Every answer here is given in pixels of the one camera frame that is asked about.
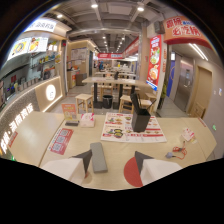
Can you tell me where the orange table sign stand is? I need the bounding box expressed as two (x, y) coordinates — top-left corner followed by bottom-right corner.
(61, 102), (80, 127)

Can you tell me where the red round sticker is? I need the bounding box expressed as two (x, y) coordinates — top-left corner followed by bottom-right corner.
(123, 156), (144, 188)

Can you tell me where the wooden service counter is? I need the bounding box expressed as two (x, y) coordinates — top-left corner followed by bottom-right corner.
(0, 75), (65, 158)

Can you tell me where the white tissue packet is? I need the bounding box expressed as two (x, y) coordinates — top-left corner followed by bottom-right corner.
(79, 112), (96, 128)

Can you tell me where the black chopsticks holder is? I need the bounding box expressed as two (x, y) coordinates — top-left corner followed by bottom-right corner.
(129, 92), (152, 134)

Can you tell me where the illuminated food menu board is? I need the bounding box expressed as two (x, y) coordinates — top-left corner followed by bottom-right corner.
(6, 36), (50, 62)

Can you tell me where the wooden dining table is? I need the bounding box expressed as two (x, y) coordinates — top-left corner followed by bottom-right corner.
(81, 76), (149, 110)

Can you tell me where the wooden stool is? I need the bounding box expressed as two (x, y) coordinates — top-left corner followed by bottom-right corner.
(74, 93), (95, 115)

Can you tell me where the red cable with grey plug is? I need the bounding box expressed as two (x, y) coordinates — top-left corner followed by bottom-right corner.
(165, 141), (188, 161)

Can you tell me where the laminated food menu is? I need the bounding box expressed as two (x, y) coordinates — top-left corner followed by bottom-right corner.
(100, 111), (168, 144)

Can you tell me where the red overhead shop sign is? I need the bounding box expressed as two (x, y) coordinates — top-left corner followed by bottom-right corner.
(162, 14), (214, 51)

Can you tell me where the red food poster banner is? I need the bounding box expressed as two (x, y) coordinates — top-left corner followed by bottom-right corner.
(145, 34), (163, 92)

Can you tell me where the grey rectangular block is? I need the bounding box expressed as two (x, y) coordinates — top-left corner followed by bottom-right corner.
(89, 141), (109, 174)

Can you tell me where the black trash bin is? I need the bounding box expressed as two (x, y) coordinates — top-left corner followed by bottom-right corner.
(101, 94), (114, 110)

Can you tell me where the red QR code sticker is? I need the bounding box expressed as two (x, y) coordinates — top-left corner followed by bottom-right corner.
(48, 127), (75, 156)

